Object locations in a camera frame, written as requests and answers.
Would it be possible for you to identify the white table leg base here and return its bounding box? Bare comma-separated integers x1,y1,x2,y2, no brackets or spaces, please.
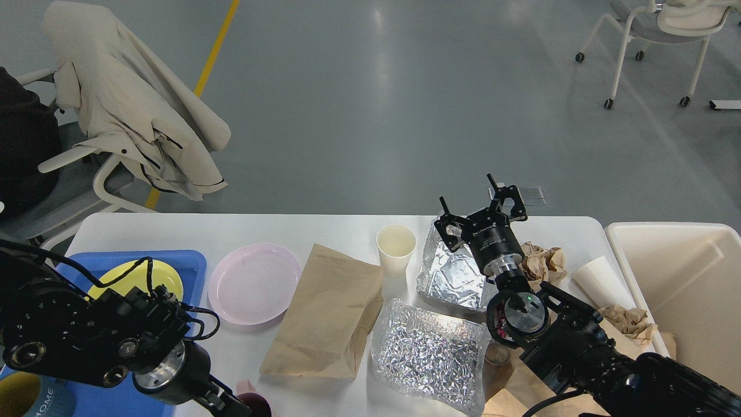
709,99,741,111

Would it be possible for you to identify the red foil wrapped glass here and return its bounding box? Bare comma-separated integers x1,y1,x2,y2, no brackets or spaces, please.
485,290,521,351

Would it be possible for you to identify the yellow plate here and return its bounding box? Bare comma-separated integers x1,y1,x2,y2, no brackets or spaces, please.
100,259,184,301

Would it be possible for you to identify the white chair with castors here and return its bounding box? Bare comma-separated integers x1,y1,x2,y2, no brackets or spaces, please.
575,1,739,110

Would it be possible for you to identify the white office chair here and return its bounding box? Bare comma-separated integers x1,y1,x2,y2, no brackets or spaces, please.
1,69,144,248

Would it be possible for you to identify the brown paper bag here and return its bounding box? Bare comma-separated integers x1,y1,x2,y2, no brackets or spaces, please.
259,244,384,379

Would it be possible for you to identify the beige jacket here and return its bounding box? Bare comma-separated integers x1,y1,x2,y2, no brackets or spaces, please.
42,2,231,201

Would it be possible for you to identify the small crumpled brown paper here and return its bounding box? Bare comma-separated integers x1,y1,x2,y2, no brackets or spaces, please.
598,305,657,346

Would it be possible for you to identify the aluminium foil tray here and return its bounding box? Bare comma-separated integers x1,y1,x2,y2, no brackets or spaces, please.
416,222,498,314

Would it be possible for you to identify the pink plate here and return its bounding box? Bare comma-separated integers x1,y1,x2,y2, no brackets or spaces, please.
207,243,302,325

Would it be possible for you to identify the dark green mug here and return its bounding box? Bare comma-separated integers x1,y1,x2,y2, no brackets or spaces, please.
1,372,77,416

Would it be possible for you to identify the person in dark clothes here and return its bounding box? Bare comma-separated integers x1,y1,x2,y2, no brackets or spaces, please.
1,68,61,218

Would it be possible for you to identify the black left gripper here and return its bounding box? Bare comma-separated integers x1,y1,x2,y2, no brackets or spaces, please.
133,341,252,416

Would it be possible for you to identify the pink mug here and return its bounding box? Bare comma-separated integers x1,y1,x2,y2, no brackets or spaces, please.
236,379,273,416

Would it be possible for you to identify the cream plastic bin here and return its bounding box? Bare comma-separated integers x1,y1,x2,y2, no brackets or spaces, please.
604,222,740,393

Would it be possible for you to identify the crumpled brown paper ball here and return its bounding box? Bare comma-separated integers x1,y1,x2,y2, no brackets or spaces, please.
519,241,567,292

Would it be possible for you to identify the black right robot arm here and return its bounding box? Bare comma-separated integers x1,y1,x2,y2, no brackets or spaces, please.
434,178,740,416

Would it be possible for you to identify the white paper cup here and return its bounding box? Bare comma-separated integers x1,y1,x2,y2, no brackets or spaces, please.
571,256,637,309
376,224,417,278

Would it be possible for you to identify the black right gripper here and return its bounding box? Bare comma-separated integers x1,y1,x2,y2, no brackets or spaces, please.
434,173,529,276

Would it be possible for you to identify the crumpled foil tray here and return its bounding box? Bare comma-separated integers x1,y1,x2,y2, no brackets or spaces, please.
370,298,491,416

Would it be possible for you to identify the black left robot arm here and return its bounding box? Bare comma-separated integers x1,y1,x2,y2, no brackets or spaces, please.
2,240,256,416

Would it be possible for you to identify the large brown paper sheet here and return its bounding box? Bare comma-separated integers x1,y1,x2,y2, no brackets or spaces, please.
482,315,652,416

